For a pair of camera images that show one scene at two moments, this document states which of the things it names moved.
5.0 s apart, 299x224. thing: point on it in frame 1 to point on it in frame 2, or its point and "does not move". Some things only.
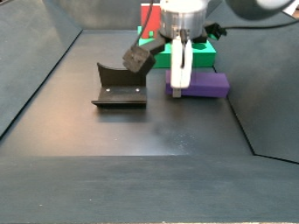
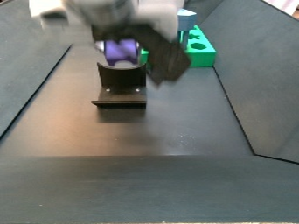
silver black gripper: (183, 21) to (111, 17)
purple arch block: (205, 85) to (123, 51)
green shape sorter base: (203, 52) does not move
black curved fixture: (123, 89) does not move
